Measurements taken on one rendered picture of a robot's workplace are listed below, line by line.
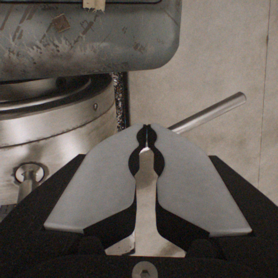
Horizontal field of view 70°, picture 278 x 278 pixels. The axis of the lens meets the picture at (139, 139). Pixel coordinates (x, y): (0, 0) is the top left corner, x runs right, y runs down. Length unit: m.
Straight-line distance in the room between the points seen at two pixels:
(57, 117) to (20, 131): 0.04
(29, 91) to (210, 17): 1.58
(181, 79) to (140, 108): 0.41
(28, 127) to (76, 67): 0.09
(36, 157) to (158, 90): 1.44
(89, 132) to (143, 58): 0.13
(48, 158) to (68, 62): 0.13
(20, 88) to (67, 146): 0.09
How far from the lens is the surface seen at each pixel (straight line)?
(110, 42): 0.22
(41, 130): 0.27
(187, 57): 1.71
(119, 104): 0.96
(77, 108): 0.27
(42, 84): 0.31
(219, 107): 0.20
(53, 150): 0.28
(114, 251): 0.97
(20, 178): 0.30
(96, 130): 0.31
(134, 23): 0.22
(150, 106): 1.67
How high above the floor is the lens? 1.47
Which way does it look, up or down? 56 degrees down
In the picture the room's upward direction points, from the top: 149 degrees clockwise
